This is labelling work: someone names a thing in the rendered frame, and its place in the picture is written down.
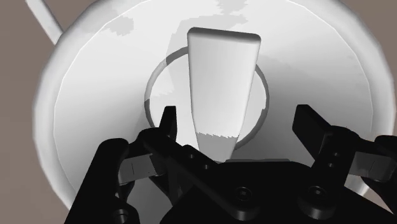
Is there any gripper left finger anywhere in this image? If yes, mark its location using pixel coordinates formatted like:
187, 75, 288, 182
64, 106, 261, 224

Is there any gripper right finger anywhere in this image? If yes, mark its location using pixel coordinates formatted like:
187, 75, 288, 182
292, 104, 397, 220

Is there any white round bowl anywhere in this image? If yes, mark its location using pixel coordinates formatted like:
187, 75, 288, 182
32, 0, 397, 211

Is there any white spatula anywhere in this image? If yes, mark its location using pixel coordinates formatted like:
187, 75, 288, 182
186, 27, 261, 164

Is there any white rod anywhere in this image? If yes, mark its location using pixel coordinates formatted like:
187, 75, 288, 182
24, 0, 65, 45

